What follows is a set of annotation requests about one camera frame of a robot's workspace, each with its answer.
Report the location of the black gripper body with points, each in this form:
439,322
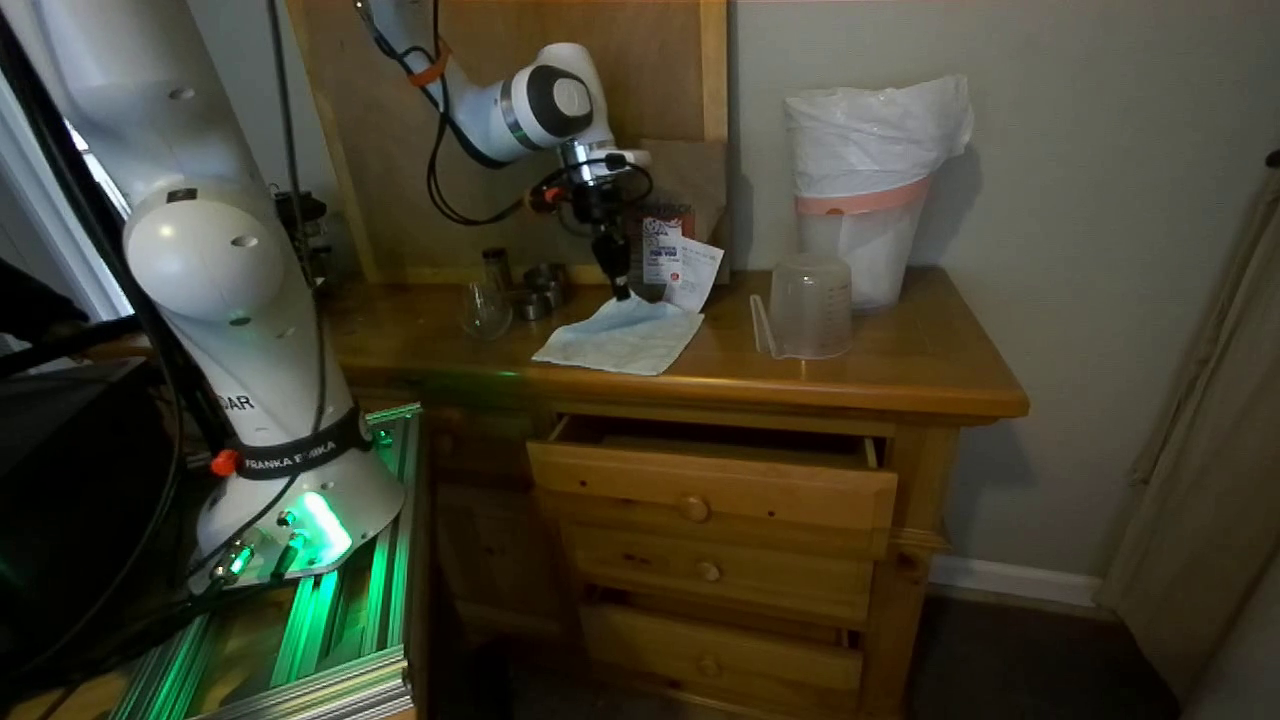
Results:
606,197

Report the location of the light blue cloth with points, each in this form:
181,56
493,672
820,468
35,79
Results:
619,338

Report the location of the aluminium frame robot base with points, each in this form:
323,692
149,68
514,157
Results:
312,642

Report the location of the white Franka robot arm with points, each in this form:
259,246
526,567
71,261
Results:
225,265

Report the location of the white blue paper packet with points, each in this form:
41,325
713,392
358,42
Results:
683,265

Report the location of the clear stemless glass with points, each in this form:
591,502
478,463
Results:
487,306

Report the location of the translucent plastic measuring pitcher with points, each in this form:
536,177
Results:
810,311

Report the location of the wooden dresser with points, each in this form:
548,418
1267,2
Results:
827,367

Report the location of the wooden back board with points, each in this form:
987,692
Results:
386,200

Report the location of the open wooden drawer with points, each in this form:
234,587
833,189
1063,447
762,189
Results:
713,485

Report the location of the trash bin with white bag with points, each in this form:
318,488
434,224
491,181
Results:
872,184

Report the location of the wooden drawer with knob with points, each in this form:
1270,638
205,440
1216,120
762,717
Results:
722,657
722,572

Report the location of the beige door panel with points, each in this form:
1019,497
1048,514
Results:
1206,454

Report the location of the black equipment box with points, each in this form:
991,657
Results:
67,521

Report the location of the black camera on stand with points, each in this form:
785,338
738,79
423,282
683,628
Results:
306,241

